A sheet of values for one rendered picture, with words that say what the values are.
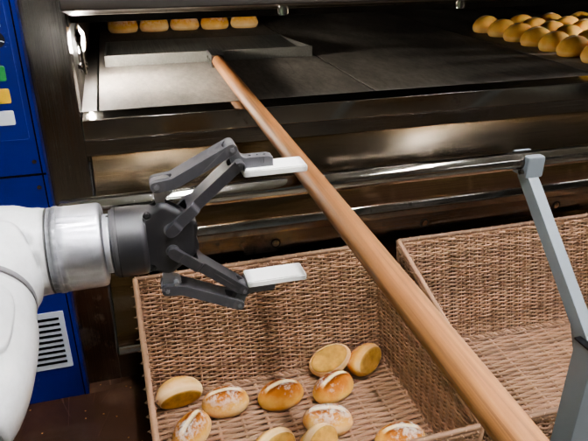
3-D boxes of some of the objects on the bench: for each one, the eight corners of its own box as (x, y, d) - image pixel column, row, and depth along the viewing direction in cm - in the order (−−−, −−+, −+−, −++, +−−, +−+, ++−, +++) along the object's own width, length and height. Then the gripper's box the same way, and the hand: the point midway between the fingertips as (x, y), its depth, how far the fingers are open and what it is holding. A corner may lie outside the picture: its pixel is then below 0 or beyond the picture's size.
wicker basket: (383, 333, 152) (391, 236, 140) (574, 300, 166) (596, 208, 154) (490, 490, 110) (514, 369, 98) (733, 428, 124) (781, 315, 111)
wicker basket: (143, 379, 137) (128, 274, 125) (372, 335, 152) (379, 237, 139) (165, 578, 95) (147, 449, 83) (479, 491, 110) (503, 370, 98)
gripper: (93, 119, 62) (294, 103, 67) (122, 320, 73) (294, 294, 78) (91, 141, 55) (314, 122, 61) (124, 359, 66) (311, 327, 72)
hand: (294, 220), depth 69 cm, fingers open, 13 cm apart
